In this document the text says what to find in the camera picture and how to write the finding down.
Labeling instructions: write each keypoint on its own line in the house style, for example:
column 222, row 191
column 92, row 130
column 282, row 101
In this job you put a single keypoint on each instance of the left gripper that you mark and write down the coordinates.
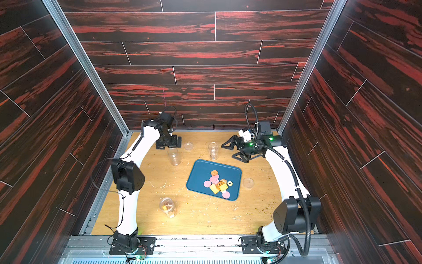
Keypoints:
column 174, row 144

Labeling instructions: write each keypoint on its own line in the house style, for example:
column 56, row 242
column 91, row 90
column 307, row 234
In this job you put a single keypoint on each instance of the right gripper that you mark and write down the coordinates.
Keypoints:
column 240, row 147

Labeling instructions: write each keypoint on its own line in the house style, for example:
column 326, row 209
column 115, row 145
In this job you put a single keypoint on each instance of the clear jar lid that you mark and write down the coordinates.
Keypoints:
column 248, row 183
column 188, row 146

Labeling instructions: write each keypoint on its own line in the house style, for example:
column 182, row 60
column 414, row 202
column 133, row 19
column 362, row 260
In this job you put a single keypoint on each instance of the clear jar with cookies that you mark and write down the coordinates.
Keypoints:
column 213, row 149

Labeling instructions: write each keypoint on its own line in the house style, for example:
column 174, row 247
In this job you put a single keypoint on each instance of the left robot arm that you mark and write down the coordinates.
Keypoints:
column 129, row 180

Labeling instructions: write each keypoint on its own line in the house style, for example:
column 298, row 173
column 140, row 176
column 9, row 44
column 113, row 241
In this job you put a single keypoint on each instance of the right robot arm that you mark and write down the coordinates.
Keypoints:
column 296, row 216

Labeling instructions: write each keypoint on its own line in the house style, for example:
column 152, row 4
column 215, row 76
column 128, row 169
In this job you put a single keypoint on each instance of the yellow square cookie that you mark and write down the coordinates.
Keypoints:
column 223, row 187
column 214, row 188

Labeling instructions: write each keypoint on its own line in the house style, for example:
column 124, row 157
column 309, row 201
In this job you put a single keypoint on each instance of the teal plastic tray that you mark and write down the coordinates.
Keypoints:
column 201, row 172

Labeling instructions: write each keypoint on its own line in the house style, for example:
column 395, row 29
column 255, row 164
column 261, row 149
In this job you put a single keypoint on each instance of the pink round cookie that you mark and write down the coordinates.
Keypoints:
column 207, row 184

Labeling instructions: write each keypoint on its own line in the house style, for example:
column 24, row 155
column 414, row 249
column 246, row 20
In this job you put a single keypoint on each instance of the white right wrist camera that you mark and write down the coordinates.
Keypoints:
column 246, row 135

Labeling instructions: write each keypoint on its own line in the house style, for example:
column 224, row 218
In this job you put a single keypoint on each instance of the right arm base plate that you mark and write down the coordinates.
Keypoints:
column 252, row 245

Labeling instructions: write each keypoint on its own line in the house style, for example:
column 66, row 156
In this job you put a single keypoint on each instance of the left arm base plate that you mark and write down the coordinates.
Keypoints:
column 131, row 246

